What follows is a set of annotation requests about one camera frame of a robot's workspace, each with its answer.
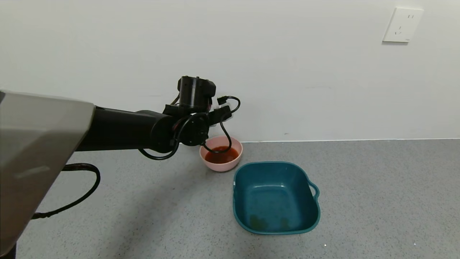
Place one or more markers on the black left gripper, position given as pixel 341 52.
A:
pixel 219 115

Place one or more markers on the orange-brown liquid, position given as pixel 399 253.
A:
pixel 221 155

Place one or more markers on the black and grey left robot arm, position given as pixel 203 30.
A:
pixel 118 129

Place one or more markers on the pink ribbed bowl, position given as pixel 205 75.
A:
pixel 221 166

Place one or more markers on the teal plastic basin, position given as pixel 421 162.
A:
pixel 275 198

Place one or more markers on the white wall socket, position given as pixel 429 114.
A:
pixel 401 25

